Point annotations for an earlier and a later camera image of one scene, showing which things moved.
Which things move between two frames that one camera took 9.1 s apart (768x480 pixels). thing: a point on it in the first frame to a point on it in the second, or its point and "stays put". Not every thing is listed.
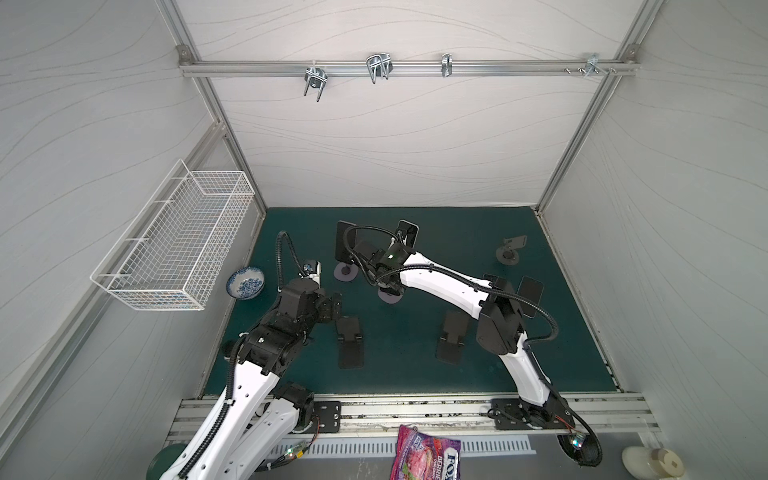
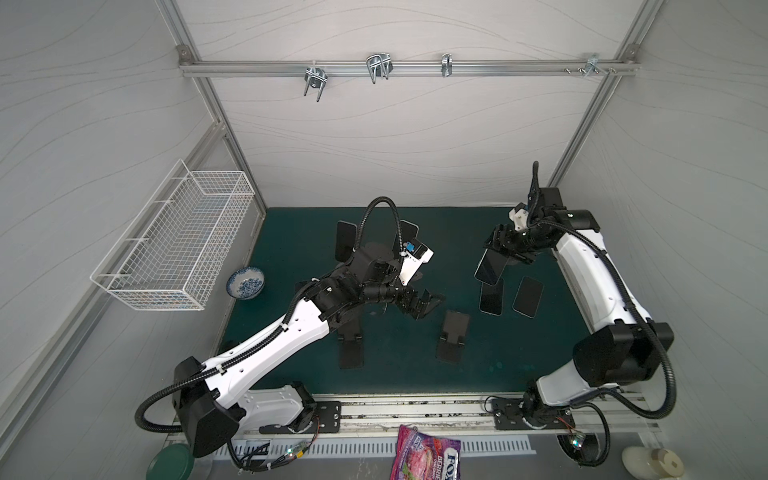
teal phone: [531, 290] stays put
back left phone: [346, 241] stays put
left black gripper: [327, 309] to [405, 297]
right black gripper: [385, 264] to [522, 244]
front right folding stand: [451, 344] stays put
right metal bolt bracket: [591, 66] stays put
